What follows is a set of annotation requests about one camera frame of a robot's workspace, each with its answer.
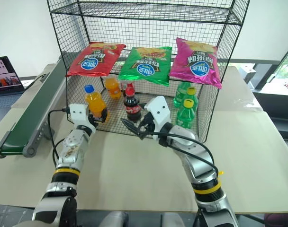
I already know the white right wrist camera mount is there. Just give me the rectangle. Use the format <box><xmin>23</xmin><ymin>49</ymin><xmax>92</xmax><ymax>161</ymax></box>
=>
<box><xmin>144</xmin><ymin>96</ymin><xmax>171</xmax><ymax>130</ymax></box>

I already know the pink chips bag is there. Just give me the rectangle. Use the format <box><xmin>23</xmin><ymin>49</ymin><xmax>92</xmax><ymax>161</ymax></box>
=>
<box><xmin>169</xmin><ymin>37</ymin><xmax>223</xmax><ymax>89</ymax></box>

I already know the orange soda bottle blue cap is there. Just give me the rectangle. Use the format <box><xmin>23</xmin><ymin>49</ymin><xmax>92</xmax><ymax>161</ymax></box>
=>
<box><xmin>84</xmin><ymin>85</ymin><xmax>108</xmax><ymax>120</ymax></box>

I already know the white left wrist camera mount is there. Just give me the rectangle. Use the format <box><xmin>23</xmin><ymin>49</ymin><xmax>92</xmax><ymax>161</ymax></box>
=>
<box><xmin>68</xmin><ymin>103</ymin><xmax>90</xmax><ymax>122</ymax></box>

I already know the grey rounded shape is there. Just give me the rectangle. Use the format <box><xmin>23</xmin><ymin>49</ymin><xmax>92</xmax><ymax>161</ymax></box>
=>
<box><xmin>103</xmin><ymin>210</ymin><xmax>130</xmax><ymax>227</ymax></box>

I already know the green conveyor belt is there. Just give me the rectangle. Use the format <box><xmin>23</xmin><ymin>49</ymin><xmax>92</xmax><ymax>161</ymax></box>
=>
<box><xmin>0</xmin><ymin>56</ymin><xmax>72</xmax><ymax>158</ymax></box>

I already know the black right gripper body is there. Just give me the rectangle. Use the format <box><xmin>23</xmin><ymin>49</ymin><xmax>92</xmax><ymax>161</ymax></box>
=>
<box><xmin>138</xmin><ymin>113</ymin><xmax>157</xmax><ymax>134</ymax></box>

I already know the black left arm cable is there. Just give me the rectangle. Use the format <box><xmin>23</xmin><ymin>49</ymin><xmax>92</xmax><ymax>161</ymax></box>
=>
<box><xmin>47</xmin><ymin>107</ymin><xmax>72</xmax><ymax>169</ymax></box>

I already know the green soda bottle yellow cap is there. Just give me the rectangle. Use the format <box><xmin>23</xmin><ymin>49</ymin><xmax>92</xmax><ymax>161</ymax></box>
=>
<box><xmin>176</xmin><ymin>98</ymin><xmax>196</xmax><ymax>129</ymax></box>
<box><xmin>173</xmin><ymin>81</ymin><xmax>198</xmax><ymax>107</ymax></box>

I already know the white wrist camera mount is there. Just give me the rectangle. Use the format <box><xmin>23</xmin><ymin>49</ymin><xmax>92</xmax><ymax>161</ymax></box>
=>
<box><xmin>68</xmin><ymin>103</ymin><xmax>90</xmax><ymax>122</ymax></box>
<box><xmin>144</xmin><ymin>96</ymin><xmax>171</xmax><ymax>130</ymax></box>

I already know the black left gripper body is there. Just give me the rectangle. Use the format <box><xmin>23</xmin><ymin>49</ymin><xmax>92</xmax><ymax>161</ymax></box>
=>
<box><xmin>88</xmin><ymin>113</ymin><xmax>100</xmax><ymax>130</ymax></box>

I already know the red chips bag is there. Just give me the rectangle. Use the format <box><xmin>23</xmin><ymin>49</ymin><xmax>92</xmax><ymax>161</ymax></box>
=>
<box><xmin>66</xmin><ymin>42</ymin><xmax>126</xmax><ymax>78</ymax></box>

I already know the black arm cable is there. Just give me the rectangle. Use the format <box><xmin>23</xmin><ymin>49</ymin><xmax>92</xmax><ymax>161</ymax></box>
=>
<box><xmin>47</xmin><ymin>107</ymin><xmax>72</xmax><ymax>169</ymax></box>
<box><xmin>140</xmin><ymin>131</ymin><xmax>220</xmax><ymax>177</ymax></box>

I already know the open laptop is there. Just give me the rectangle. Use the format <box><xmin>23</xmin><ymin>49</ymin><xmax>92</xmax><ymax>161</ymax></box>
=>
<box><xmin>0</xmin><ymin>56</ymin><xmax>25</xmax><ymax>98</ymax></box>

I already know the cola bottle red cap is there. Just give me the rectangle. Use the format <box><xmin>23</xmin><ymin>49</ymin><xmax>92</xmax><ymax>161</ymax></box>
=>
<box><xmin>123</xmin><ymin>83</ymin><xmax>143</xmax><ymax>122</ymax></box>

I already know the black wire mesh rack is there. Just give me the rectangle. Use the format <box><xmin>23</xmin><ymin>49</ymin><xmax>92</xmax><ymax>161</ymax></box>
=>
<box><xmin>46</xmin><ymin>0</ymin><xmax>251</xmax><ymax>143</ymax></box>

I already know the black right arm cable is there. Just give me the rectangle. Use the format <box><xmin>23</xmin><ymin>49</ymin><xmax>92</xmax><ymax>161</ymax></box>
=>
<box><xmin>140</xmin><ymin>131</ymin><xmax>220</xmax><ymax>177</ymax></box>

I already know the green chips bag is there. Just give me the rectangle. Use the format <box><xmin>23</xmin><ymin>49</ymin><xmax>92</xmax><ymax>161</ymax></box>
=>
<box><xmin>117</xmin><ymin>46</ymin><xmax>173</xmax><ymax>87</ymax></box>

